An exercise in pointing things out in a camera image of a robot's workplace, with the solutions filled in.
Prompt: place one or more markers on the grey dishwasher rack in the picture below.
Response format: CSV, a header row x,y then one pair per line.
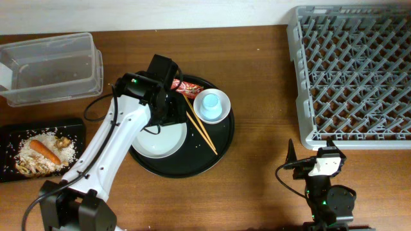
x,y
352,66

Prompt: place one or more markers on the white bowl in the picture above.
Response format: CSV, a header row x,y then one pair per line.
x,y
225,101

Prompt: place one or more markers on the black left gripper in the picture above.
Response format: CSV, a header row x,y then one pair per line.
x,y
178,110

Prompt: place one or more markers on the wooden chopstick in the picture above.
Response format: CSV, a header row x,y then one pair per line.
x,y
201,133
198,122

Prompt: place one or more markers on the round black serving tray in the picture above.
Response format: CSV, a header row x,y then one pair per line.
x,y
194,156

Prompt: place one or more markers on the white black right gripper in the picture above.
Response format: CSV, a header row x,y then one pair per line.
x,y
301,171

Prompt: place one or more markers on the wooden chopstick upper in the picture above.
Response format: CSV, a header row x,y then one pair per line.
x,y
198,122

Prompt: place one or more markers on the wooden chopstick lower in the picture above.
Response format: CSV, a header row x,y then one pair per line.
x,y
201,133

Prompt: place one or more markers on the white plate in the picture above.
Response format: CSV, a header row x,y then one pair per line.
x,y
162,143

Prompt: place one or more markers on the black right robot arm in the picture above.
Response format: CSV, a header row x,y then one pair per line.
x,y
331,205

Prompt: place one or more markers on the brown food chunk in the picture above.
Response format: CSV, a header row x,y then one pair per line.
x,y
62,142

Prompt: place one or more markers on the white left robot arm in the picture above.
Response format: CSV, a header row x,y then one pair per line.
x,y
79,201

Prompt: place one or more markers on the rice and noodle scraps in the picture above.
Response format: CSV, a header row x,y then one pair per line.
x,y
32,164

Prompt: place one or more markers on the red snack wrapper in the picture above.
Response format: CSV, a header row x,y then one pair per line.
x,y
190,90

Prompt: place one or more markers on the orange carrot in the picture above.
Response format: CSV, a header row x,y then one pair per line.
x,y
45,151

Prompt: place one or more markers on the light blue plastic cup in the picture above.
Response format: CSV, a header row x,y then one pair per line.
x,y
211,107

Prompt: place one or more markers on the black rectangular tray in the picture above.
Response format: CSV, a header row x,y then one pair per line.
x,y
12,135

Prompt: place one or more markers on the clear plastic bin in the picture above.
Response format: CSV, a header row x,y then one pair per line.
x,y
51,69

